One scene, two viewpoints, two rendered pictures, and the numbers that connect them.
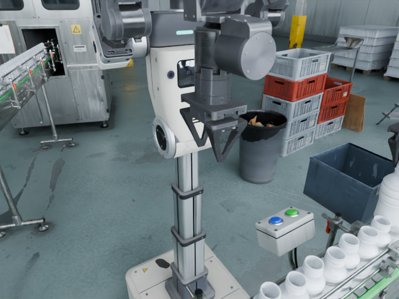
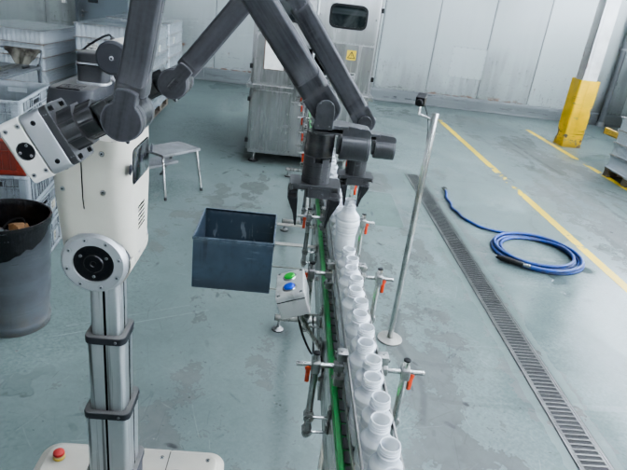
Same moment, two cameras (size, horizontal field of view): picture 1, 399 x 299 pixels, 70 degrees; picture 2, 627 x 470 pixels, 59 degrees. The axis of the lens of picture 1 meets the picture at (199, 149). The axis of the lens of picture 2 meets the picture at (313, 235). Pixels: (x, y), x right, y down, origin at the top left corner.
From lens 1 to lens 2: 0.96 m
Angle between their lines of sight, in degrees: 56
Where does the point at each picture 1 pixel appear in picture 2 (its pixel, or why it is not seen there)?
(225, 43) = (352, 143)
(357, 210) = (264, 274)
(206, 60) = (327, 153)
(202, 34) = (327, 136)
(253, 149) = (13, 274)
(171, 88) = (128, 186)
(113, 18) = (142, 117)
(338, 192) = (238, 264)
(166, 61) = (123, 154)
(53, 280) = not seen: outside the picture
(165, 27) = not seen: hidden behind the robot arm
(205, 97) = (324, 180)
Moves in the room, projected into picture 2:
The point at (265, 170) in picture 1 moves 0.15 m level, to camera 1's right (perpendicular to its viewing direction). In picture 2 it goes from (41, 302) to (65, 292)
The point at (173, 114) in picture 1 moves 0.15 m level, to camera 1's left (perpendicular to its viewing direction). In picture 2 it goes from (127, 222) to (72, 241)
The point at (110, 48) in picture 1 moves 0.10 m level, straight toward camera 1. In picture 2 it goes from (77, 151) to (125, 159)
